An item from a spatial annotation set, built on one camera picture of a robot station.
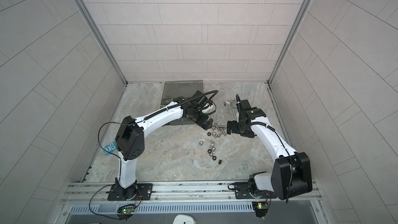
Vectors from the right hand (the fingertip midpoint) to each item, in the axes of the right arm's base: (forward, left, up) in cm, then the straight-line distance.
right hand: (234, 131), depth 82 cm
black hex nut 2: (-10, +12, -8) cm, 17 cm away
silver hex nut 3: (-5, +11, -8) cm, 15 cm away
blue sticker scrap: (-2, +67, -4) cm, 67 cm away
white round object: (-35, +26, -5) cm, 44 cm away
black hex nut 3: (-12, +9, -8) cm, 17 cm away
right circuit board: (-33, -7, -10) cm, 35 cm away
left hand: (+7, +12, +2) cm, 14 cm away
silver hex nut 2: (-3, +12, -8) cm, 14 cm away
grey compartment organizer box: (+40, +38, -7) cm, 56 cm away
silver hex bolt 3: (+4, +5, -8) cm, 10 cm away
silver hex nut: (-2, +18, -8) cm, 20 cm away
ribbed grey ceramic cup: (+17, -2, -1) cm, 17 cm away
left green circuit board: (-31, +51, -4) cm, 60 cm away
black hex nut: (-6, +14, -8) cm, 17 cm away
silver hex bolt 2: (+7, +6, -7) cm, 12 cm away
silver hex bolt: (+7, +8, -6) cm, 12 cm away
